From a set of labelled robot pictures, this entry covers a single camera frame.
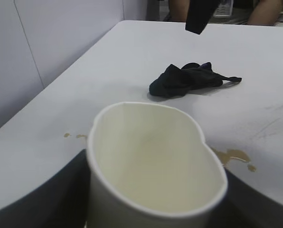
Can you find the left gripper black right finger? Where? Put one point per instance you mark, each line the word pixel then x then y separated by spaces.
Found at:
pixel 255 209

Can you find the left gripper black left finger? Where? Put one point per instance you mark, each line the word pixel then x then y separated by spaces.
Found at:
pixel 49 202

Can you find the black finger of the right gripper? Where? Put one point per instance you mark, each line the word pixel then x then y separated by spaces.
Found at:
pixel 199 16

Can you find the black purple cloth rag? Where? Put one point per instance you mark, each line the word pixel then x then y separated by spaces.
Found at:
pixel 179 80

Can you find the white paper cup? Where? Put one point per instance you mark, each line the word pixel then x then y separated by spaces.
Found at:
pixel 155 161

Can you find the bare skin person limb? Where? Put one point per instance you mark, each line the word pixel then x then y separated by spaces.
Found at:
pixel 179 9
pixel 265 12

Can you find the white badge card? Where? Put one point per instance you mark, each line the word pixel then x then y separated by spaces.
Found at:
pixel 223 8

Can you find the brown liquid spill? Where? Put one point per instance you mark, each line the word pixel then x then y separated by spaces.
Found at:
pixel 236 154

